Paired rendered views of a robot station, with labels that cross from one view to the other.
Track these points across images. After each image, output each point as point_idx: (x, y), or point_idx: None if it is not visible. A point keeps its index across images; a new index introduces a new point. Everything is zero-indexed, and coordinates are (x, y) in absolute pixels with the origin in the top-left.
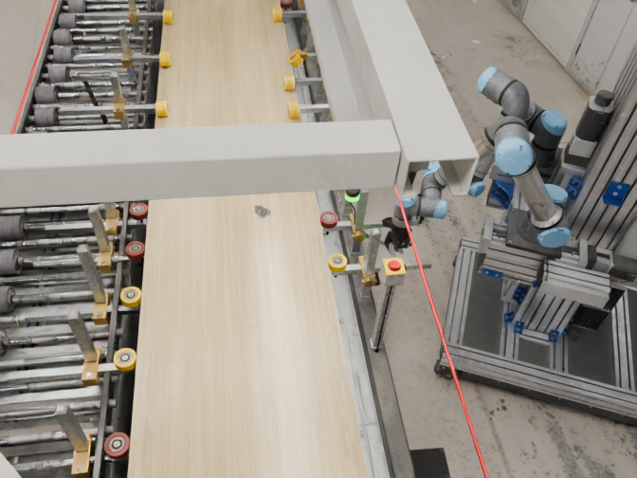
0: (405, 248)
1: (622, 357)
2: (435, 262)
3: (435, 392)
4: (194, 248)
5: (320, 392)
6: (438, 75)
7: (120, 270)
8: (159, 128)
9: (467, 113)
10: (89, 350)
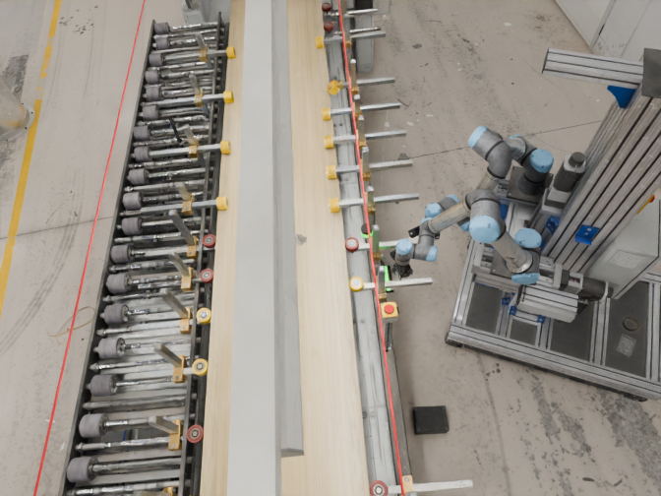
0: (407, 277)
1: (598, 336)
2: (453, 245)
3: (445, 356)
4: None
5: (336, 396)
6: (272, 463)
7: (198, 290)
8: (224, 163)
9: (493, 100)
10: (175, 362)
